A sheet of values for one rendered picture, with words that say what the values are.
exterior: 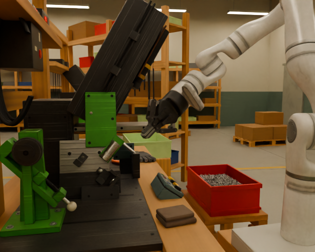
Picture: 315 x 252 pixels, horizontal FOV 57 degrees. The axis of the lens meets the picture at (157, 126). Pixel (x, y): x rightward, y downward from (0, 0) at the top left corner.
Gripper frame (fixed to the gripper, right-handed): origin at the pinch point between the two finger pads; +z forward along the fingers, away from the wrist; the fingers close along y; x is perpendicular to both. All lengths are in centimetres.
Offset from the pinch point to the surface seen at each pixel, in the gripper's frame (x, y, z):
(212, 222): -8.7, -49.0, -1.4
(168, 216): 4.9, -20.2, 12.3
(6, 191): -58, 0, 41
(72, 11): -889, 80, -390
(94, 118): -34.4, 3.9, 0.3
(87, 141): -33.8, -0.5, 8.1
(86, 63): -393, -17, -139
